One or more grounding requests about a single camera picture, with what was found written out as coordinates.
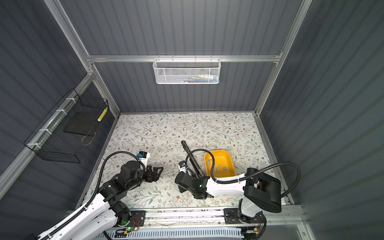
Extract yellow plastic tray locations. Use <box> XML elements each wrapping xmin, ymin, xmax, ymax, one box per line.
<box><xmin>204</xmin><ymin>150</ymin><xmax>236</xmax><ymax>178</ymax></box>

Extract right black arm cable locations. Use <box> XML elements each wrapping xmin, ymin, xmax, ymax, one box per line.
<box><xmin>184</xmin><ymin>148</ymin><xmax>301</xmax><ymax>199</ymax></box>

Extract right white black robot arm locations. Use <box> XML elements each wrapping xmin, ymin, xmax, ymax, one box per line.
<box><xmin>175</xmin><ymin>168</ymin><xmax>282</xmax><ymax>223</ymax></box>

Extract black stapler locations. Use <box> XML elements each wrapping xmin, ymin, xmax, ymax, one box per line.
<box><xmin>181</xmin><ymin>141</ymin><xmax>205</xmax><ymax>179</ymax></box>

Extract items in white basket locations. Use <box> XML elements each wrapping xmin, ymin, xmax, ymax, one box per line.
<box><xmin>178</xmin><ymin>74</ymin><xmax>219</xmax><ymax>83</ymax></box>

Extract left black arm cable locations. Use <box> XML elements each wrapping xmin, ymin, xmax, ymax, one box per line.
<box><xmin>38</xmin><ymin>150</ymin><xmax>145</xmax><ymax>240</ymax></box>

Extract yellow marker in basket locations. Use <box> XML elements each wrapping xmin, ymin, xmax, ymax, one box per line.
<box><xmin>97</xmin><ymin>107</ymin><xmax>108</xmax><ymax>122</ymax></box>

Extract black pad in basket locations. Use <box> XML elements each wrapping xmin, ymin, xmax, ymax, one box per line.
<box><xmin>64</xmin><ymin>112</ymin><xmax>101</xmax><ymax>137</ymax></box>

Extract white wire mesh basket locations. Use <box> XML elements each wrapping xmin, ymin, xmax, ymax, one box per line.
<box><xmin>153</xmin><ymin>59</ymin><xmax>222</xmax><ymax>85</ymax></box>

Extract black wire basket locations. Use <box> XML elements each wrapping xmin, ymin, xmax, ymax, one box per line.
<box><xmin>24</xmin><ymin>90</ymin><xmax>109</xmax><ymax>164</ymax></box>

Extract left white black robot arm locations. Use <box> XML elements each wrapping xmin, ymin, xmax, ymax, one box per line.
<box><xmin>27</xmin><ymin>161</ymin><xmax>164</xmax><ymax>240</ymax></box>

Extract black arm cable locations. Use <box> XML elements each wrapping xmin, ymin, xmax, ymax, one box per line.
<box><xmin>184</xmin><ymin>148</ymin><xmax>301</xmax><ymax>199</ymax></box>
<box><xmin>38</xmin><ymin>150</ymin><xmax>145</xmax><ymax>240</ymax></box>

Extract aluminium mounting rail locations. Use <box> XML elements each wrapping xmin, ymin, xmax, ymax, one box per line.
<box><xmin>106</xmin><ymin>205</ymin><xmax>306</xmax><ymax>231</ymax></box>

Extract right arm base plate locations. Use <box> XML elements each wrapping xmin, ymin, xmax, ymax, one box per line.
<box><xmin>223</xmin><ymin>208</ymin><xmax>267</xmax><ymax>225</ymax></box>

